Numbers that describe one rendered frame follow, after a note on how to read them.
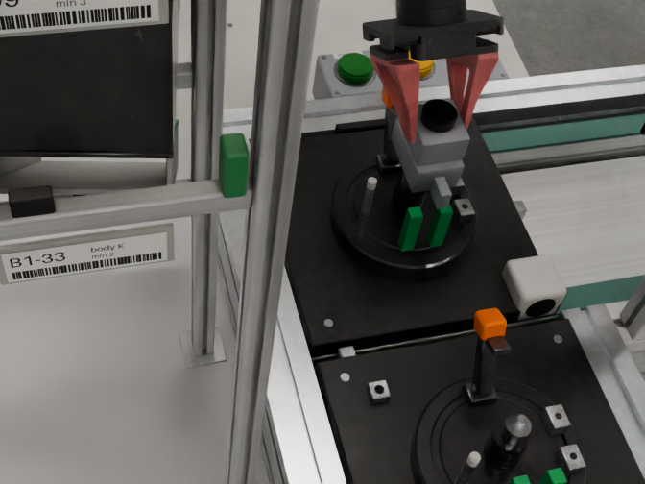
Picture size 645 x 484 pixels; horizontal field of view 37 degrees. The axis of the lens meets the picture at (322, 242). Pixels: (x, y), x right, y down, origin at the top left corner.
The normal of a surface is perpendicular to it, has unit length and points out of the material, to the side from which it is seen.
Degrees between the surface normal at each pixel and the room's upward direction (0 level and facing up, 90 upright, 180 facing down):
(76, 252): 90
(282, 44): 90
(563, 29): 0
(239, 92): 0
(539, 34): 0
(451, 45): 57
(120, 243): 90
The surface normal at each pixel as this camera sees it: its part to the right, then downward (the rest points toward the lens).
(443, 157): 0.26, 0.83
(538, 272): 0.11, -0.60
